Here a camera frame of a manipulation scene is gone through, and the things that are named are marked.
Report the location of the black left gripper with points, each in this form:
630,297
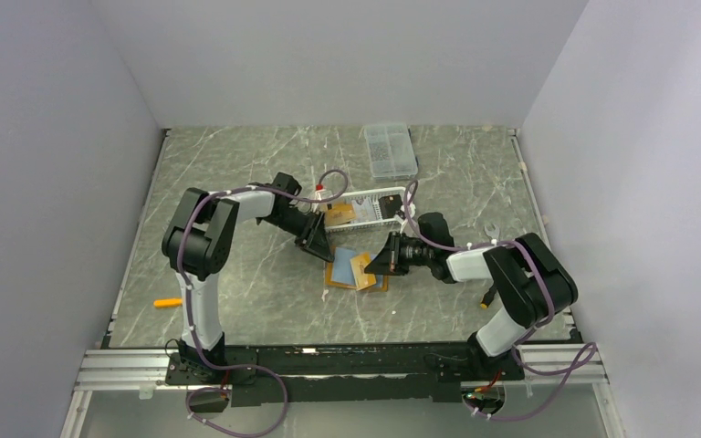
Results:
318,245

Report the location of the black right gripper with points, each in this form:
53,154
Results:
389,261

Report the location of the orange leather card holder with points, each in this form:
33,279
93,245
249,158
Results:
339,273

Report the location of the white plastic basket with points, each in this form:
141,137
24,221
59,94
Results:
375,194

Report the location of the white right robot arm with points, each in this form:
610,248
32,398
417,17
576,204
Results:
530,281

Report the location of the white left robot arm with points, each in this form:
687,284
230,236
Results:
198,240

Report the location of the silver card stack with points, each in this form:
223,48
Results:
364,210

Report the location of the black card stack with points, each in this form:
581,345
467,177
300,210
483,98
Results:
389,205

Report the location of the clear plastic screw box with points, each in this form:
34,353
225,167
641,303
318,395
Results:
391,152

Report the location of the yellow tipped black screwdriver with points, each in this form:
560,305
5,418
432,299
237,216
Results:
488,297

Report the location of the silver open end wrench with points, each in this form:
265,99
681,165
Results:
492,231

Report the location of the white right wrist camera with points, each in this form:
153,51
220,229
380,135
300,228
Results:
401,218

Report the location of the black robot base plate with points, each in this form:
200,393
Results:
437,371

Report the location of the orange handled small tool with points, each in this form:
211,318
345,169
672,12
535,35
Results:
174,302

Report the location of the aluminium frame rail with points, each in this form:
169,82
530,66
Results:
145,369

